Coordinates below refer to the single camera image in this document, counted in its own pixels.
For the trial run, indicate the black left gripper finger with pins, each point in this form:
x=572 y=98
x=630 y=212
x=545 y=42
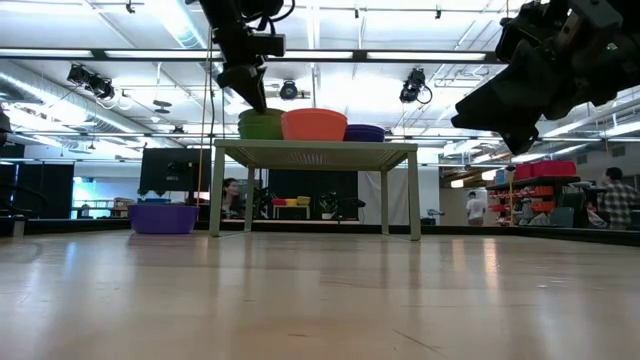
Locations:
x=250 y=85

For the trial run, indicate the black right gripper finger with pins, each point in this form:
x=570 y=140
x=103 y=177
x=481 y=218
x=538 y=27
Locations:
x=521 y=140
x=510 y=105

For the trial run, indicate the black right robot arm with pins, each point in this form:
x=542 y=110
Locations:
x=631 y=50

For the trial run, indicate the red storage bin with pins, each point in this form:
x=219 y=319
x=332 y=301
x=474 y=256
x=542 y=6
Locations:
x=547 y=169

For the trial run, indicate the storage shelf with orange bins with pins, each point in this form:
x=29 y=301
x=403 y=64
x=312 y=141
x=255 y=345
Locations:
x=530 y=200

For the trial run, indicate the person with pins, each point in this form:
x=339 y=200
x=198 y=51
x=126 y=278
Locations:
x=231 y=195
x=476 y=207
x=619 y=200

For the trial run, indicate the pale green metal rack table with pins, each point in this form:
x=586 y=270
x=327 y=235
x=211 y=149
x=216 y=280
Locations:
x=320 y=152

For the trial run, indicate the black monitor screen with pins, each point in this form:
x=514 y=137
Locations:
x=175 y=170

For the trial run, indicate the small red bin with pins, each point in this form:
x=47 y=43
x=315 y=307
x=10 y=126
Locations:
x=279 y=202

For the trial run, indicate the small yellow bin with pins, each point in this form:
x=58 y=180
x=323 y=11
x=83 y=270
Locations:
x=291 y=202

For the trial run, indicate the small olive bin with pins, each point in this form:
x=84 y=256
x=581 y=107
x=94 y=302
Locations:
x=303 y=201

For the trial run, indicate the small white table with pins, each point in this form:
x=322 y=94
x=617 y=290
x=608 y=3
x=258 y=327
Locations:
x=290 y=212

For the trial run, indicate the potted plant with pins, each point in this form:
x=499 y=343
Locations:
x=329 y=205

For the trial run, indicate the blue bin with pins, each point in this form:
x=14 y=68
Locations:
x=154 y=201

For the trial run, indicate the white backdrop sheet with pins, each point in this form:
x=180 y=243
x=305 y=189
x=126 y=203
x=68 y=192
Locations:
x=370 y=197

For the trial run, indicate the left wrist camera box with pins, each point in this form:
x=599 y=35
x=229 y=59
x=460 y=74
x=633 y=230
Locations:
x=269 y=45

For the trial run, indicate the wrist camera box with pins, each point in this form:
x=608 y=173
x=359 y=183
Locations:
x=525 y=27
x=269 y=45

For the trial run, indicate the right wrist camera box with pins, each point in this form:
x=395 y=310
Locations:
x=525 y=27

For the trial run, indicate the black table edge rail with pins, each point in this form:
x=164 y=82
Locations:
x=450 y=231

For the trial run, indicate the white short post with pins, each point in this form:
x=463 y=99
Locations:
x=18 y=227

